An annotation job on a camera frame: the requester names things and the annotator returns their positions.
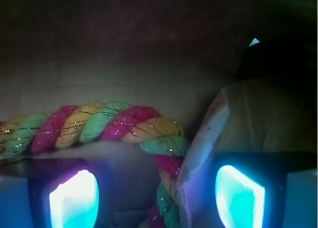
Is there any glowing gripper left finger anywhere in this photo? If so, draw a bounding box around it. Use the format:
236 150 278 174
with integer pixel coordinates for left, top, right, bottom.
0 158 99 228

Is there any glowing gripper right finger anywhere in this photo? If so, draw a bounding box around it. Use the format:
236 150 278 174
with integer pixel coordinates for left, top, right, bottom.
198 152 318 228

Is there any multicolored twisted rope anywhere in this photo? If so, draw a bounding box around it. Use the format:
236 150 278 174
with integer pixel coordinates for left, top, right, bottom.
0 102 191 228

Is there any brown paper bag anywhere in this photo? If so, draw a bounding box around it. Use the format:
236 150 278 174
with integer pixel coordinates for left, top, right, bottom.
0 0 318 228

